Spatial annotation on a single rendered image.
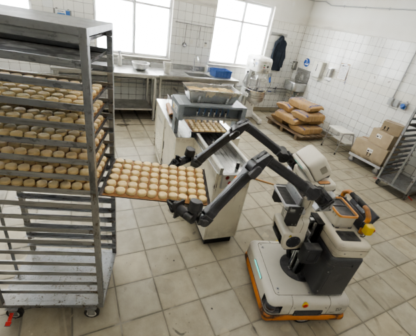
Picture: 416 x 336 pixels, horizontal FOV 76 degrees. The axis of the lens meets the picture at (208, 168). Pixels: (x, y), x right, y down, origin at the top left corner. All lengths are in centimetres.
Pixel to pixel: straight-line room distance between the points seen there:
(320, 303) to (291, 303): 23
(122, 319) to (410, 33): 573
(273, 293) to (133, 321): 101
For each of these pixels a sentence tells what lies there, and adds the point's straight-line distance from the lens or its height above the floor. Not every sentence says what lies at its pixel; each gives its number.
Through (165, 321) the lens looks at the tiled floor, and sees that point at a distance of 222.
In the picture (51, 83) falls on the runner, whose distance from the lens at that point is 129.
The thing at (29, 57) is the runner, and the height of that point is 168.
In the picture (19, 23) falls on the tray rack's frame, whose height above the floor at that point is 180.
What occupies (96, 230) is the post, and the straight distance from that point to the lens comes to 161.
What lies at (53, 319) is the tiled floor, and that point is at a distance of 232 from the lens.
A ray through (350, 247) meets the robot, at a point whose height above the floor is 79.
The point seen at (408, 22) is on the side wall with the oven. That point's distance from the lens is 602.
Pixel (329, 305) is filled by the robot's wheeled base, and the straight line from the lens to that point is 237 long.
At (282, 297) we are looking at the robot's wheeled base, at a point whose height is 28.
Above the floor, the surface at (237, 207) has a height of 46.
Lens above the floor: 192
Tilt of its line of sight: 29 degrees down
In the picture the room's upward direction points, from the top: 10 degrees clockwise
